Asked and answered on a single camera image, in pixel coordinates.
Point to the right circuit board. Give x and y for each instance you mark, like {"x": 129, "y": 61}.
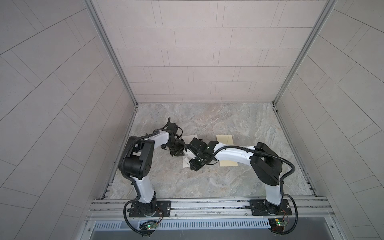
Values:
{"x": 278, "y": 225}

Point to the aluminium mounting rail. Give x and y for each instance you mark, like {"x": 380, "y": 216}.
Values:
{"x": 214, "y": 208}

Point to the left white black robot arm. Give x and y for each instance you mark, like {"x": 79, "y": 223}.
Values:
{"x": 136, "y": 162}

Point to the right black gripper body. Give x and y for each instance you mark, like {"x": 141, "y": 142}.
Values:
{"x": 198, "y": 161}

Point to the cream white envelope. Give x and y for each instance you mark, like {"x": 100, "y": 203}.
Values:
{"x": 188, "y": 155}

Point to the white ventilation grille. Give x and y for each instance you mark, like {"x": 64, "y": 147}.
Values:
{"x": 191, "y": 224}

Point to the circuit board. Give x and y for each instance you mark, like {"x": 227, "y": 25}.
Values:
{"x": 149, "y": 226}
{"x": 278, "y": 225}

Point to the left circuit board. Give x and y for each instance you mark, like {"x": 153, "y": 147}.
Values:
{"x": 149, "y": 226}

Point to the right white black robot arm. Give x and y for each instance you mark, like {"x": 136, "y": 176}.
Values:
{"x": 261, "y": 158}

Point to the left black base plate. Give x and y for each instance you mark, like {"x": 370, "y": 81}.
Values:
{"x": 158, "y": 209}

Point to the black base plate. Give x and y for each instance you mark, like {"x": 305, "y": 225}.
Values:
{"x": 158, "y": 209}
{"x": 264, "y": 208}

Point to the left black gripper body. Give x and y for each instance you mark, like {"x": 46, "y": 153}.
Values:
{"x": 176, "y": 147}

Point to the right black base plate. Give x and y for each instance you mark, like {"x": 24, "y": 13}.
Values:
{"x": 264, "y": 208}

